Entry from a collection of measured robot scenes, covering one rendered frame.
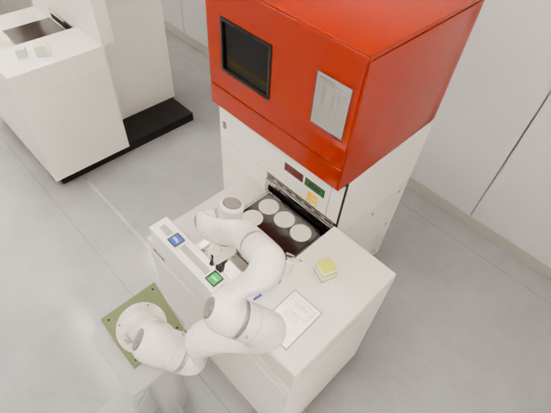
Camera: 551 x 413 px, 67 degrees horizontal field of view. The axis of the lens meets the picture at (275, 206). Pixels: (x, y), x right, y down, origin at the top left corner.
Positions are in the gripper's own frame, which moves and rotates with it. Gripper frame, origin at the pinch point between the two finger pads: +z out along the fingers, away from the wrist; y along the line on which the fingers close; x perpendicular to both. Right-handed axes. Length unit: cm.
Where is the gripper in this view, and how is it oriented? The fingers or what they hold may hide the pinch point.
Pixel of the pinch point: (220, 266)
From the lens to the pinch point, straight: 157.9
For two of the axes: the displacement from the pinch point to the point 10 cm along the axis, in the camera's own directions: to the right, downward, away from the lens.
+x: 7.0, 5.7, -4.3
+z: -2.1, 7.4, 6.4
